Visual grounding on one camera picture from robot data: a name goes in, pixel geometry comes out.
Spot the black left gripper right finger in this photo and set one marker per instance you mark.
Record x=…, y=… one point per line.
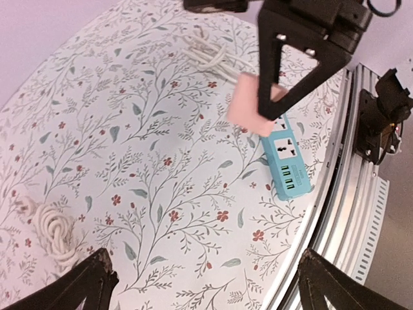
x=320, y=283

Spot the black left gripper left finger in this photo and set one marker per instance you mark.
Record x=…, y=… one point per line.
x=91, y=282

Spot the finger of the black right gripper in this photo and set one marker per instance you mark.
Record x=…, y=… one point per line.
x=213, y=6

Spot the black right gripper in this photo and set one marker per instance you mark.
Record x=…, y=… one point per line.
x=302, y=44

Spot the pink cube adapter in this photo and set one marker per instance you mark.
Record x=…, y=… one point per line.
x=243, y=108

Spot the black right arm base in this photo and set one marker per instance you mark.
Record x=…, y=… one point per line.
x=379, y=115

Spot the teal power strip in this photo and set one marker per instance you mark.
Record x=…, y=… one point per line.
x=285, y=161

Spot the floral table mat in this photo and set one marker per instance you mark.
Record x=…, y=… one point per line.
x=119, y=141

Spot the aluminium front rail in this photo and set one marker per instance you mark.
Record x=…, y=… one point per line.
x=343, y=219

